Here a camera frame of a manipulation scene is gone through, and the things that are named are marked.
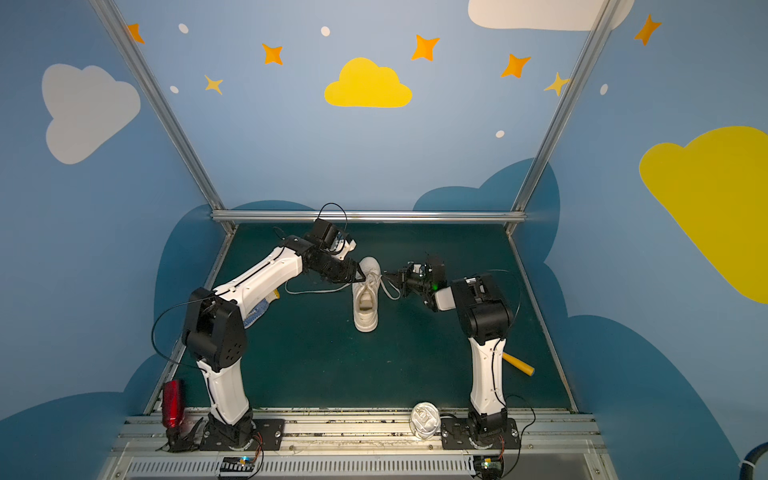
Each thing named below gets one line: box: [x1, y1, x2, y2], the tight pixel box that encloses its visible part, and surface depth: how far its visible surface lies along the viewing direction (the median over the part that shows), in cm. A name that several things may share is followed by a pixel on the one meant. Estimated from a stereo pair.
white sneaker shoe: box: [352, 256, 382, 333], surface depth 94 cm
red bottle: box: [162, 380, 186, 429], surface depth 78 cm
